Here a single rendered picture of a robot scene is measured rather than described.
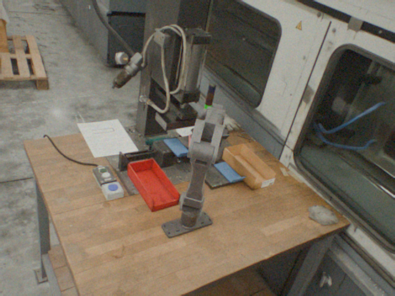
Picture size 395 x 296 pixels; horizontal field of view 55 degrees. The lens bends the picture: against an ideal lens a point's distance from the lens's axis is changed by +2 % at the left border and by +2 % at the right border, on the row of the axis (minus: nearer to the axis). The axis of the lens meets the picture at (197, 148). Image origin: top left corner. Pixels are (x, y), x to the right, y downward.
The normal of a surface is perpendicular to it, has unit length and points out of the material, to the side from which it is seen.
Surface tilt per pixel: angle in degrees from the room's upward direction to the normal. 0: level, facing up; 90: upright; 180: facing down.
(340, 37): 90
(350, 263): 33
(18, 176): 0
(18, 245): 0
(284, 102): 90
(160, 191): 0
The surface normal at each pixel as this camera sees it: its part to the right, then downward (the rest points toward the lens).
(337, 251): -0.33, -0.61
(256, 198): 0.18, -0.82
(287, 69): -0.87, 0.13
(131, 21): 0.46, 0.56
